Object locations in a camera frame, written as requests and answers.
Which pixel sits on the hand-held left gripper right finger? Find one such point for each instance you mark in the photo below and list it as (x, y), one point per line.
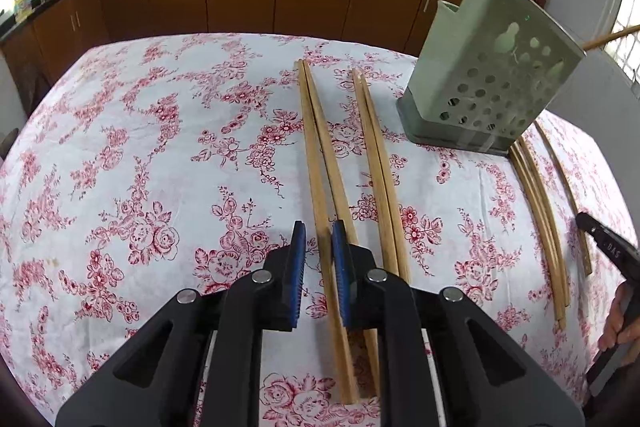
(340, 277)

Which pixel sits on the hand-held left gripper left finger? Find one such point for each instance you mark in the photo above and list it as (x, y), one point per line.
(296, 272)

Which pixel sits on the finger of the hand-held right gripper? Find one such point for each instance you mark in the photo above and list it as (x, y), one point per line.
(610, 247)

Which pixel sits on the wooden chopsticks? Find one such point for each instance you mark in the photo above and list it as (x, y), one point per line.
(546, 232)

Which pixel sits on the green perforated utensil holder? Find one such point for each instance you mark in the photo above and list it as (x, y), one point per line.
(475, 57)

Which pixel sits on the person's right hand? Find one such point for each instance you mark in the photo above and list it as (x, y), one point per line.
(622, 317)

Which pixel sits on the red floral tablecloth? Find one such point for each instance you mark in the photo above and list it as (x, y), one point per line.
(150, 157)

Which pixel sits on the yellow bottle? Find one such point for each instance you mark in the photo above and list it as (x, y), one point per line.
(23, 9)

